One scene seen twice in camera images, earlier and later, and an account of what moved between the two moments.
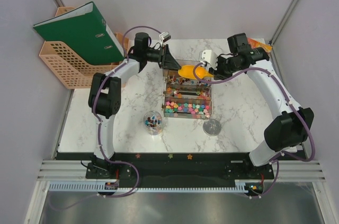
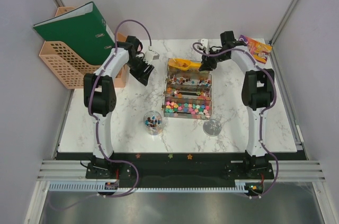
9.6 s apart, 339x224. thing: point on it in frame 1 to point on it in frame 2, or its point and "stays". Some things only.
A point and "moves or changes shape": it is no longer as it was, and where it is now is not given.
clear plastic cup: (152, 121) stays
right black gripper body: (225, 68) to (212, 61)
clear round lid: (212, 127) stays
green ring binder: (83, 30) stays
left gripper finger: (169, 61) to (140, 70)
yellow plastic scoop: (186, 72) moves or changes shape
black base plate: (174, 169) stays
